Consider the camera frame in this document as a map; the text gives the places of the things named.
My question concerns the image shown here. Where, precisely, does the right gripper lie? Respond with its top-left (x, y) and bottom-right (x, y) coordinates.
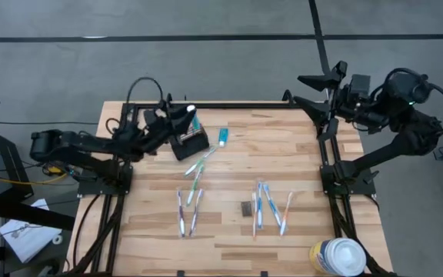
top-left (292, 60), bottom-right (372, 142)

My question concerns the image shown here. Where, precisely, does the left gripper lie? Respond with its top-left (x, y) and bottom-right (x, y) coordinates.
top-left (135, 108), bottom-right (196, 155)

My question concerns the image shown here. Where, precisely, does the teal toothpaste tube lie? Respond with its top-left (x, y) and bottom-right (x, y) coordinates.
top-left (185, 104), bottom-right (202, 134)
top-left (217, 127), bottom-right (230, 149)

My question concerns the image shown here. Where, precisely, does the purple toothbrush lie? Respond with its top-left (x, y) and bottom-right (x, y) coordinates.
top-left (175, 187), bottom-right (187, 239)
top-left (188, 187), bottom-right (205, 237)

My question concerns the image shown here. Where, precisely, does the white paper sheet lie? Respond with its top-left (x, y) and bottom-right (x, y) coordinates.
top-left (30, 198), bottom-right (50, 212)

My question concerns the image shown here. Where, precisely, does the wipes canister with white lid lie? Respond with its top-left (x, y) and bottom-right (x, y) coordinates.
top-left (308, 236), bottom-right (368, 277)

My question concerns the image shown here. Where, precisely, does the black equipment stand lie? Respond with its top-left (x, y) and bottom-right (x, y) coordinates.
top-left (0, 111), bottom-right (77, 277)

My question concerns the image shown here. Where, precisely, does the white printed booklet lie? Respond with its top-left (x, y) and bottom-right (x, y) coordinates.
top-left (0, 218), bottom-right (63, 265)

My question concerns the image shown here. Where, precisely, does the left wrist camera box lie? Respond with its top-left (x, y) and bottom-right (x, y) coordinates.
top-left (143, 108), bottom-right (162, 126)

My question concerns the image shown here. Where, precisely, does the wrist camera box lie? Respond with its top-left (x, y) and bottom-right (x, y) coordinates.
top-left (350, 74), bottom-right (372, 102)
top-left (143, 108), bottom-right (162, 126)

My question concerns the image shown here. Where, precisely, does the black wire basket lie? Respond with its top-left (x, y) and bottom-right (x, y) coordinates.
top-left (168, 125), bottom-right (211, 162)

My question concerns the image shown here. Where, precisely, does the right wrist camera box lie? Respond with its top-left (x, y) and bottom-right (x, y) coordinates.
top-left (350, 74), bottom-right (372, 102)

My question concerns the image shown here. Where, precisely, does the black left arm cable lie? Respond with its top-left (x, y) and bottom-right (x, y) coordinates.
top-left (125, 76), bottom-right (165, 112)

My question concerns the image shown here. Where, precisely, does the yellow cable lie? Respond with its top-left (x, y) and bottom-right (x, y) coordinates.
top-left (0, 172), bottom-right (68, 186)

